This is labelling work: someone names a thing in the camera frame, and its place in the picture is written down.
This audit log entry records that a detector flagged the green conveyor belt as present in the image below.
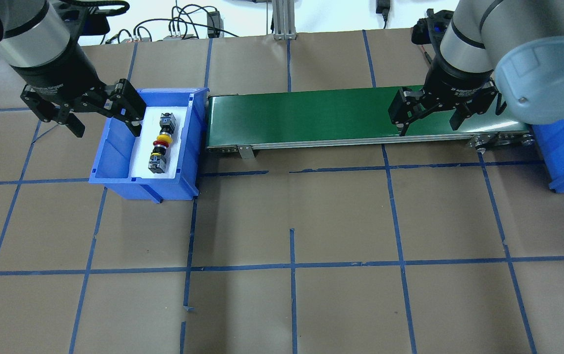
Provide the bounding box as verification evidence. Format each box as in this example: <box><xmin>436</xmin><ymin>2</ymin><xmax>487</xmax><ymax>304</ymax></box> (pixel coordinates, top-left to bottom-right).
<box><xmin>205</xmin><ymin>87</ymin><xmax>535</xmax><ymax>158</ymax></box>

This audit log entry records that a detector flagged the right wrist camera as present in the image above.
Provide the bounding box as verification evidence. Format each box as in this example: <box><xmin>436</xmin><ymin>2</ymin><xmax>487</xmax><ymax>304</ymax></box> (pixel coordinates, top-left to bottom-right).
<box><xmin>411</xmin><ymin>8</ymin><xmax>453</xmax><ymax>49</ymax></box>

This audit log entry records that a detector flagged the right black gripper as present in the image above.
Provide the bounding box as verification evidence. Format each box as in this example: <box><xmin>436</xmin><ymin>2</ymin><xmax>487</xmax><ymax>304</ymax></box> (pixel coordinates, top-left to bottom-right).
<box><xmin>388</xmin><ymin>66</ymin><xmax>498</xmax><ymax>137</ymax></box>

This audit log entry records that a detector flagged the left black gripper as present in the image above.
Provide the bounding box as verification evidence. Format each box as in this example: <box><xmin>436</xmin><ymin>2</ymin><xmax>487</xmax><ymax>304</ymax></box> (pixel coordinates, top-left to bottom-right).
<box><xmin>20</xmin><ymin>78</ymin><xmax>147</xmax><ymax>138</ymax></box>

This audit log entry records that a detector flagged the yellow mushroom push button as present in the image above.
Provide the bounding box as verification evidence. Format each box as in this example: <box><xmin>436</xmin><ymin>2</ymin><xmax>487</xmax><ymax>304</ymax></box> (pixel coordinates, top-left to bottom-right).
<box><xmin>148</xmin><ymin>141</ymin><xmax>169</xmax><ymax>174</ymax></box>

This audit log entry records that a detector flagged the black power adapter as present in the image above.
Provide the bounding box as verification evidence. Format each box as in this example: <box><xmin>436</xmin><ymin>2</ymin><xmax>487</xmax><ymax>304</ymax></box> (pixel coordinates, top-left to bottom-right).
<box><xmin>206</xmin><ymin>10</ymin><xmax>223</xmax><ymax>38</ymax></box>

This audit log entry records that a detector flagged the red mushroom push button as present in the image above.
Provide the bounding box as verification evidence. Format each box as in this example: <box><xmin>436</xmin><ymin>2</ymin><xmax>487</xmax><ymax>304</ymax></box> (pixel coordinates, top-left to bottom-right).
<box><xmin>156</xmin><ymin>113</ymin><xmax>177</xmax><ymax>147</ymax></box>

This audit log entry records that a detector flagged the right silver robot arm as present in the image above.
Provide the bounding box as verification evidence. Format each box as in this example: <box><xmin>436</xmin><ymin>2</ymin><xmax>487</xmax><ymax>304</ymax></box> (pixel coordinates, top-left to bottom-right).
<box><xmin>388</xmin><ymin>0</ymin><xmax>564</xmax><ymax>136</ymax></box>

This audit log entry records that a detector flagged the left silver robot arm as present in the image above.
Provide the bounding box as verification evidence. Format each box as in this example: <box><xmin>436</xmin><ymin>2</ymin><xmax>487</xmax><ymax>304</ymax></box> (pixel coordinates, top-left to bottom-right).
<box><xmin>0</xmin><ymin>0</ymin><xmax>147</xmax><ymax>138</ymax></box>

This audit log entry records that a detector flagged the aluminium frame post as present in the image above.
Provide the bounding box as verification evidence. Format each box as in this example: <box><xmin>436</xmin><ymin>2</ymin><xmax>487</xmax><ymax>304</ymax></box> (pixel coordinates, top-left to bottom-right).
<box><xmin>271</xmin><ymin>0</ymin><xmax>297</xmax><ymax>40</ymax></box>

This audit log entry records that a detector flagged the blue bin with foam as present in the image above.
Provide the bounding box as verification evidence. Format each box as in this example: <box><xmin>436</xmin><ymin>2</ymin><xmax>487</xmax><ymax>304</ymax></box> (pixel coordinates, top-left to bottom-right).
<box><xmin>89</xmin><ymin>88</ymin><xmax>209</xmax><ymax>203</ymax></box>

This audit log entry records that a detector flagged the white foam pad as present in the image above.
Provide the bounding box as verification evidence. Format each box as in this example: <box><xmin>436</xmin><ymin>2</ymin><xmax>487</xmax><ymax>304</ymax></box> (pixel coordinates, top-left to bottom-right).
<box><xmin>128</xmin><ymin>102</ymin><xmax>195</xmax><ymax>179</ymax></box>

